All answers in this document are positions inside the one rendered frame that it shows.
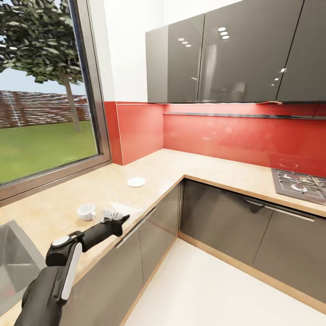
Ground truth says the saucer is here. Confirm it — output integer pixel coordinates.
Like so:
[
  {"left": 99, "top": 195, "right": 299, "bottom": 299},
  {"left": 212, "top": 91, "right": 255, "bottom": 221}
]
[{"left": 127, "top": 177, "right": 145, "bottom": 187}]

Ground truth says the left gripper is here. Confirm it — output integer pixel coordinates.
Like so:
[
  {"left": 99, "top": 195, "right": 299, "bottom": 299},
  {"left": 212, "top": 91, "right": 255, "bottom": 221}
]
[{"left": 90, "top": 214, "right": 131, "bottom": 243}]

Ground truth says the coffee cup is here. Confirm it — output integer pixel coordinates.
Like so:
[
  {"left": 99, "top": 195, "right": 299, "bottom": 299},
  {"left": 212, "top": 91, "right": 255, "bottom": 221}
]
[{"left": 77, "top": 203, "right": 96, "bottom": 221}]

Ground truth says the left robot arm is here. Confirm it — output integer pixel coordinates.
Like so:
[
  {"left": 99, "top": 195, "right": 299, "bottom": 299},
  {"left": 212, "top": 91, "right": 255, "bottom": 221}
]
[{"left": 14, "top": 209, "right": 131, "bottom": 326}]

